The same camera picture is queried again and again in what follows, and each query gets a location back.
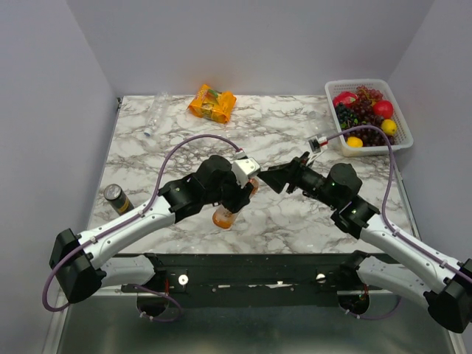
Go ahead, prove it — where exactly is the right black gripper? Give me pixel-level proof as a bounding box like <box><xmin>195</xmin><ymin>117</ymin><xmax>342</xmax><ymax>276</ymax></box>
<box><xmin>257</xmin><ymin>151</ymin><xmax>339</xmax><ymax>209</ymax></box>

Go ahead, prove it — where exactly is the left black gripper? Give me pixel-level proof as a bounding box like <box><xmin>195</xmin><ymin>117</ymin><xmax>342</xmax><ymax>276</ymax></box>
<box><xmin>204</xmin><ymin>164</ymin><xmax>255</xmax><ymax>215</ymax></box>

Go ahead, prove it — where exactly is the orange juice bottle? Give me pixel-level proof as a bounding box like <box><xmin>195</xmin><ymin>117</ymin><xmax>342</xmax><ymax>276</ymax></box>
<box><xmin>212</xmin><ymin>178</ymin><xmax>260</xmax><ymax>229</ymax></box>

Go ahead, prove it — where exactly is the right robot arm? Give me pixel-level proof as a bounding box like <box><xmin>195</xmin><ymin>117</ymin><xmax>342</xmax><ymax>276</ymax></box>
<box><xmin>259</xmin><ymin>154</ymin><xmax>471</xmax><ymax>333</ymax></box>

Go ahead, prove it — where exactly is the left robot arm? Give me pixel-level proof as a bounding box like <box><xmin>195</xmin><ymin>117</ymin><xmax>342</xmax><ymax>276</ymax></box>
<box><xmin>49</xmin><ymin>155</ymin><xmax>260</xmax><ymax>304</ymax></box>

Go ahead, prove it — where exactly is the clear bottle blue cap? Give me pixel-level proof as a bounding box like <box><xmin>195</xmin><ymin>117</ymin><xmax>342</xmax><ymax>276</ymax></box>
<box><xmin>143</xmin><ymin>91</ymin><xmax>170</xmax><ymax>137</ymax></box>

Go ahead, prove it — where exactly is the yellow lemon lower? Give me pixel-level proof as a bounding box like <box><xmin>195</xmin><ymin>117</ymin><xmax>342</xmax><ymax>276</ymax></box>
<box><xmin>346</xmin><ymin>136</ymin><xmax>364</xmax><ymax>148</ymax></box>

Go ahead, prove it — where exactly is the yellow lemon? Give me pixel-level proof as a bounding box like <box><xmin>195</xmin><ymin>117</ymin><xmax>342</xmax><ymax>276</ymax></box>
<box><xmin>346</xmin><ymin>136</ymin><xmax>364</xmax><ymax>148</ymax></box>
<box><xmin>381</xmin><ymin>119</ymin><xmax>398</xmax><ymax>136</ymax></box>

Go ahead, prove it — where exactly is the blue grape bunch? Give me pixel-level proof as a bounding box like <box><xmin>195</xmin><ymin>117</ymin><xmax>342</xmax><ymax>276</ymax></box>
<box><xmin>335</xmin><ymin>103</ymin><xmax>359</xmax><ymax>130</ymax></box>

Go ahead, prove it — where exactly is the orange snack bag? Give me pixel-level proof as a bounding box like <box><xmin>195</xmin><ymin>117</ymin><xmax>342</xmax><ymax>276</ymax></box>
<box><xmin>187</xmin><ymin>84</ymin><xmax>237</xmax><ymax>124</ymax></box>

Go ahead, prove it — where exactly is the red apple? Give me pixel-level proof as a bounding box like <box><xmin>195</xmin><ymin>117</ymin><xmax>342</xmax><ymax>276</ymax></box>
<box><xmin>333</xmin><ymin>91</ymin><xmax>358</xmax><ymax>108</ymax></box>

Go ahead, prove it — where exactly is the dark red grape bunch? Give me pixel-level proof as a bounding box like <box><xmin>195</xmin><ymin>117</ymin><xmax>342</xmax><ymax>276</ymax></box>
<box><xmin>343</xmin><ymin>86</ymin><xmax>395</xmax><ymax>148</ymax></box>

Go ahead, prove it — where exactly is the yellow lemon upper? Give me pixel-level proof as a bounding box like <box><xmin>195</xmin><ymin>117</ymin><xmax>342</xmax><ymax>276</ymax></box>
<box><xmin>381</xmin><ymin>119</ymin><xmax>398</xmax><ymax>136</ymax></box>

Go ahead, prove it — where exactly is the black yellow drink can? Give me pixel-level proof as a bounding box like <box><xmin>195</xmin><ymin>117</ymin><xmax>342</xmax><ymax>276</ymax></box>
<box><xmin>103</xmin><ymin>184</ymin><xmax>134</xmax><ymax>216</ymax></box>

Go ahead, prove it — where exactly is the red round fruit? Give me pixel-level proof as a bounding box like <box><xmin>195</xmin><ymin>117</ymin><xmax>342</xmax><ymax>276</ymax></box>
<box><xmin>373</xmin><ymin>100</ymin><xmax>394</xmax><ymax>119</ymax></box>

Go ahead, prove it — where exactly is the white plastic basket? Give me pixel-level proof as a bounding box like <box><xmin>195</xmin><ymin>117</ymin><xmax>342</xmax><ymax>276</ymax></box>
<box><xmin>324</xmin><ymin>79</ymin><xmax>414</xmax><ymax>157</ymax></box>

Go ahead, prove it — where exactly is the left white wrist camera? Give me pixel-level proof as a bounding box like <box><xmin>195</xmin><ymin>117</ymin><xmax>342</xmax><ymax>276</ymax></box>
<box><xmin>232</xmin><ymin>158</ymin><xmax>260</xmax><ymax>187</ymax></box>

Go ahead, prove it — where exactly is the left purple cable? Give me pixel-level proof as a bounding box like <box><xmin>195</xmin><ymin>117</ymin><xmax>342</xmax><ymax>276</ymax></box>
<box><xmin>42</xmin><ymin>134</ymin><xmax>246</xmax><ymax>313</ymax></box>

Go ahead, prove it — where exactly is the black base frame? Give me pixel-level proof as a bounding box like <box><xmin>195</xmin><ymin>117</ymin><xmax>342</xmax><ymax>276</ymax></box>
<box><xmin>121</xmin><ymin>250</ymin><xmax>392</xmax><ymax>309</ymax></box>

